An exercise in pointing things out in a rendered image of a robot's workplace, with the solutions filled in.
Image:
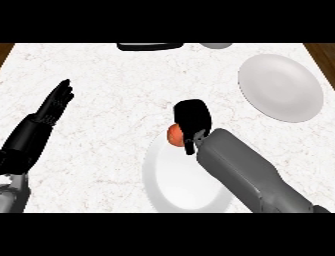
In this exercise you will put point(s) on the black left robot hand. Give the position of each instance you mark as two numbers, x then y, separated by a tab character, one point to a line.
29	135

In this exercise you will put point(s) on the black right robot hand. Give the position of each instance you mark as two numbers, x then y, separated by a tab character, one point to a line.
192	115

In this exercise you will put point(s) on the orange squash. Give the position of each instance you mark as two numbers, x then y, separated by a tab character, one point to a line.
174	136

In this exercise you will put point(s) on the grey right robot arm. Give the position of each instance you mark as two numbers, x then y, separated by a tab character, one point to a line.
245	171

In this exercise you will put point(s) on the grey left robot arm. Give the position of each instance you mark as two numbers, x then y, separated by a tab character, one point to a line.
0	196

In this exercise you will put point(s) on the white matte plate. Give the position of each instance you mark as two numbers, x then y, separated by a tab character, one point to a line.
280	88

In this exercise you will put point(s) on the white glossy plate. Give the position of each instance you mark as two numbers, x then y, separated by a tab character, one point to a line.
184	183

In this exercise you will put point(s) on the grey round object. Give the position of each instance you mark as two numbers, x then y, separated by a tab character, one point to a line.
215	45

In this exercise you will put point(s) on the black flat appliance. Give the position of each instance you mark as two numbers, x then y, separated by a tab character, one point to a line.
147	46

